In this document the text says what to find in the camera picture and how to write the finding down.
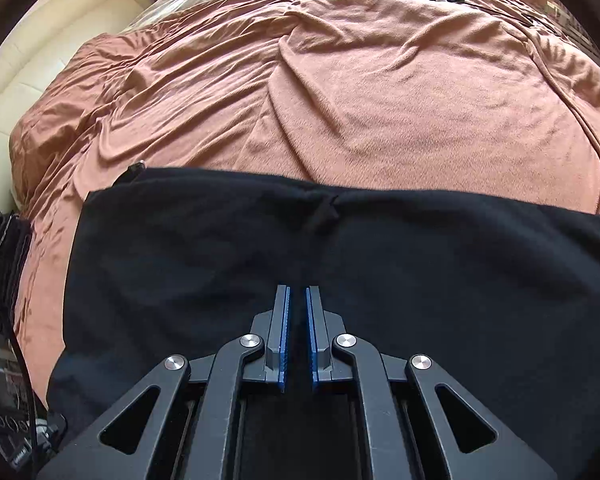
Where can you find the cream padded bed headboard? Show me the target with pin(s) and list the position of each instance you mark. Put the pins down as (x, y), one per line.
(45, 60)

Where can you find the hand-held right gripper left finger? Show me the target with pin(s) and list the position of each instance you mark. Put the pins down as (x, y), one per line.
(283, 340)

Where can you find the stack of folded dark clothes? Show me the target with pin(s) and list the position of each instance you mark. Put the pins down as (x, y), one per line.
(7, 255)

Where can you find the red white rack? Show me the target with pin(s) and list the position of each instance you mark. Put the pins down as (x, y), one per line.
(570, 20)

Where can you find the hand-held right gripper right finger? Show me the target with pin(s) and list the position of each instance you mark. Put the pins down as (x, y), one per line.
(311, 340)

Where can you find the brown blanket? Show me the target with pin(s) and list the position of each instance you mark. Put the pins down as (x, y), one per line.
(355, 100)

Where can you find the black pants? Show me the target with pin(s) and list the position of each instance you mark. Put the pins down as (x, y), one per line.
(430, 285)

